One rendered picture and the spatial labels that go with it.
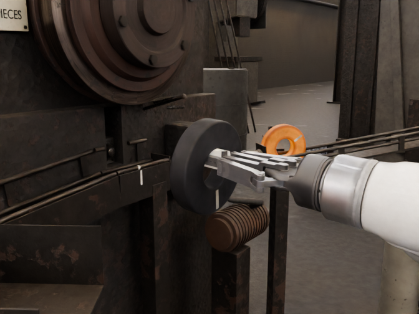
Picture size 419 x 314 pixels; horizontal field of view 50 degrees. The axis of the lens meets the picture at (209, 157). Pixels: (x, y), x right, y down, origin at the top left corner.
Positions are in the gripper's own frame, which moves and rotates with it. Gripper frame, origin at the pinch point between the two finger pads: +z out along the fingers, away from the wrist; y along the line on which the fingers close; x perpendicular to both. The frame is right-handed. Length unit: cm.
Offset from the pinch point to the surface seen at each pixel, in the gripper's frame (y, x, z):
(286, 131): 75, -11, 25
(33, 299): -19.5, -25.3, 20.9
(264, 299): 93, -88, 37
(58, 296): -16.4, -25.1, 18.5
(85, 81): 10.3, 7.5, 44.0
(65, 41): 5.6, 16.3, 44.5
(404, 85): 299, -11, 44
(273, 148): 72, -16, 27
